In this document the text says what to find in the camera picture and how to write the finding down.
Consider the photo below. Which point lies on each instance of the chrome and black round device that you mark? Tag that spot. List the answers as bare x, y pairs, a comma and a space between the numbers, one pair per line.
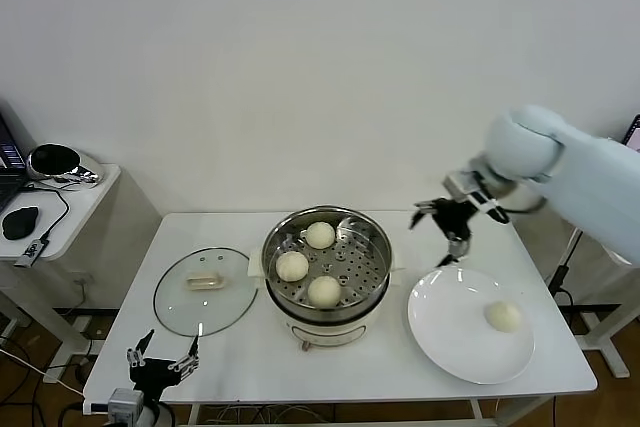
50, 159

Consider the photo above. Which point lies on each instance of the black computer mouse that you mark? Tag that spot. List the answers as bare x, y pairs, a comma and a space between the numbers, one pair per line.
20, 223

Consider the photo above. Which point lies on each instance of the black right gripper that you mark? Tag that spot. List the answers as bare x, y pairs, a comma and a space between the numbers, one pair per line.
452, 219

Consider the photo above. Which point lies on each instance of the white side table with mouse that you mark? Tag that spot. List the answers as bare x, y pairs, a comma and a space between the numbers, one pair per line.
85, 207

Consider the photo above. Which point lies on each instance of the white steamed baozi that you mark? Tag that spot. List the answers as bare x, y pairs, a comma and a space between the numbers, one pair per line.
292, 267
502, 317
320, 235
324, 292

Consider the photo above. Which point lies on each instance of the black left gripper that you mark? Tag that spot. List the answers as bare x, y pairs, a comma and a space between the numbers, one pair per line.
152, 372

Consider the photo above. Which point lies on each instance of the dark laptop with barcode screen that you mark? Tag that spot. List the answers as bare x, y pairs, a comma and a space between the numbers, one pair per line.
7, 182

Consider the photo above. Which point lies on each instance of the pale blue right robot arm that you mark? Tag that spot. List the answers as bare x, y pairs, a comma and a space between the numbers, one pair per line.
575, 172

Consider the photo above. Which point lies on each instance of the grey laptop with pink screen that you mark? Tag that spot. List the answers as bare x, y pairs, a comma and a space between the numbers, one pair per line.
632, 134

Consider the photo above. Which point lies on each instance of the white round plate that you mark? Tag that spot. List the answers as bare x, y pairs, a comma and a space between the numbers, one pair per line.
450, 337

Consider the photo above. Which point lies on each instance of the cream electric cooker base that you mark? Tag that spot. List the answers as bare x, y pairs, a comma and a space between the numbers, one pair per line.
325, 334

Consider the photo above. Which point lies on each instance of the stainless steel steamer basket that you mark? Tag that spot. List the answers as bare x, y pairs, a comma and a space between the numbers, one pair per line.
360, 277

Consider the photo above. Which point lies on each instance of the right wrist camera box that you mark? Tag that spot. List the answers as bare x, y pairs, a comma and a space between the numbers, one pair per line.
457, 184

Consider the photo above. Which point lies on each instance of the white side table with label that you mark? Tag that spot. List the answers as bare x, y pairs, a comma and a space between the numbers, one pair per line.
607, 347

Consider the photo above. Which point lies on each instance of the white wall socket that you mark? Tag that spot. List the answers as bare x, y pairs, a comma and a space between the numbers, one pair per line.
82, 278

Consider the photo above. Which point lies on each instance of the black inline power adapter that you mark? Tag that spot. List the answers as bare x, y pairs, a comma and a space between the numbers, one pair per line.
560, 277

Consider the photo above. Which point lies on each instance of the white table frame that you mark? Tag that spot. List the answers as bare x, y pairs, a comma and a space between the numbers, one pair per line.
476, 409

